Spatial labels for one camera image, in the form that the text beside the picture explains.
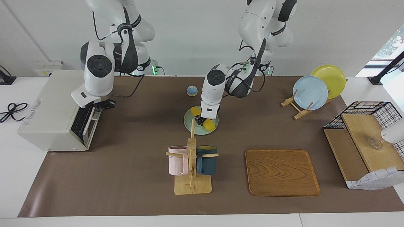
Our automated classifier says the yellow corn cob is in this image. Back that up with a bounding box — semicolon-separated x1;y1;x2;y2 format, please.
191;107;216;131

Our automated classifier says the pale green plate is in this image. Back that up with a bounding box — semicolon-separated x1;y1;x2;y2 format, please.
184;106;219;136

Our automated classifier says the glass oven door with handle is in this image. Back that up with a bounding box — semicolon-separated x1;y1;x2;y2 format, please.
70;106;102;149

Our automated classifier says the white toaster oven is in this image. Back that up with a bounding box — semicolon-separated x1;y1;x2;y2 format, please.
17;70;103;152

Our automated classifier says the dark teal mug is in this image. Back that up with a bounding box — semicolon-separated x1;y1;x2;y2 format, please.
196;145;218;176

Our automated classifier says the pink mug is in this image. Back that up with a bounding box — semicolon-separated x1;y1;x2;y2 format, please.
168;146;189;176

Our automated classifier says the brown table mat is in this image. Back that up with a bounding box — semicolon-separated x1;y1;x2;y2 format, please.
17;76;404;218

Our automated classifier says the wooden mug rack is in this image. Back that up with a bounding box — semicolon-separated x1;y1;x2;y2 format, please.
166;119;219;195

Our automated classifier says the brown wooden tray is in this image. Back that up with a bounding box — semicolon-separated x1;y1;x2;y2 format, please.
245;149;320;197

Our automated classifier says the wooden plate rack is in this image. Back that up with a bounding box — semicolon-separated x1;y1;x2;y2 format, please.
281;79;348;120

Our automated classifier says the light blue plate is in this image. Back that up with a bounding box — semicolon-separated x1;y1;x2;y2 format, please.
293;76;329;111

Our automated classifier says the yellow plate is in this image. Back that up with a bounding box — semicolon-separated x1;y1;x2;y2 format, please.
311;65;346;99

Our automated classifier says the clear glass cup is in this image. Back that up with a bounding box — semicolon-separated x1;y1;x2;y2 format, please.
369;137;384;151

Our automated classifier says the white checked cloth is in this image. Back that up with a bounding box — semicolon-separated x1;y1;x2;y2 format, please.
346;166;404;190

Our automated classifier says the white rounded device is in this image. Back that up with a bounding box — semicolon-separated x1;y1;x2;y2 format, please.
381;118;404;144

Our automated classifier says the black stand pole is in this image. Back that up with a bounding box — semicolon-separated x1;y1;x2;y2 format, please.
368;50;404;85

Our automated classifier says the window with green foliage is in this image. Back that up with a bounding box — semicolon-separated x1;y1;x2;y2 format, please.
372;25;404;60

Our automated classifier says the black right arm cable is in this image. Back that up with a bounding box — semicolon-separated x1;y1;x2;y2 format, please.
110;74;145;98

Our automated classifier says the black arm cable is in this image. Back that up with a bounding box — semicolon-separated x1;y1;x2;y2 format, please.
110;74;145;98
232;38;267;94

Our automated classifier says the white wall socket box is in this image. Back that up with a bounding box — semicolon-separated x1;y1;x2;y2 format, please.
33;61;63;77

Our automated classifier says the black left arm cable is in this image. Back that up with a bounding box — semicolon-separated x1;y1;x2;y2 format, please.
232;38;267;94

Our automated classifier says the loose black cable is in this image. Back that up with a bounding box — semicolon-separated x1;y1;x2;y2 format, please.
0;102;29;123

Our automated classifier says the black clamp mount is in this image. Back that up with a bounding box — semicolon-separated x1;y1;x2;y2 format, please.
0;65;17;85

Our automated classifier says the black wire wooden shelf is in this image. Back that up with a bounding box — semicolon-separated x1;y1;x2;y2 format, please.
324;101;404;189

